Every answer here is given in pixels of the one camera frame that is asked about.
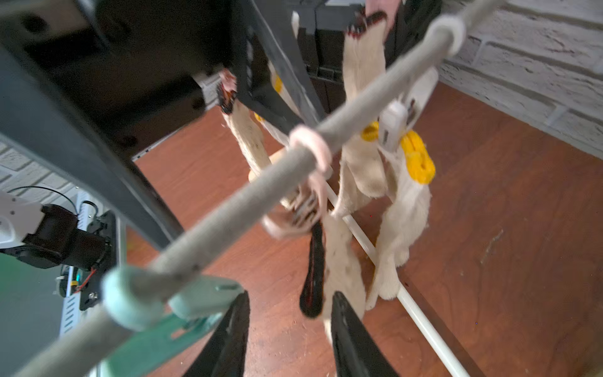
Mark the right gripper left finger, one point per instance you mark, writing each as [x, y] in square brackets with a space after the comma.
[225, 352]

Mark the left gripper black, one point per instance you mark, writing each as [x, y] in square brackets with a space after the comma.
[139, 70]

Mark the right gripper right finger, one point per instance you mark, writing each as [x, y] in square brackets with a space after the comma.
[355, 352]

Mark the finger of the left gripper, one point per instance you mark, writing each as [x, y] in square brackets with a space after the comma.
[261, 31]

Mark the white glove yellow cuff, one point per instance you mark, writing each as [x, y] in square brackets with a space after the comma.
[281, 104]

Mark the grey clip hanger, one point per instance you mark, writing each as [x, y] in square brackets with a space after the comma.
[194, 250]

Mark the cream glove red-black cuff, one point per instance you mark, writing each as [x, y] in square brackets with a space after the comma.
[333, 267]

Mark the cream glove dark cuff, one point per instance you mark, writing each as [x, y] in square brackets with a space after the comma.
[362, 173]

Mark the wooden drying rack frame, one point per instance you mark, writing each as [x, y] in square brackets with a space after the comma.
[429, 332]

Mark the aluminium rail base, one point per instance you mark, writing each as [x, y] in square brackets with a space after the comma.
[85, 245]

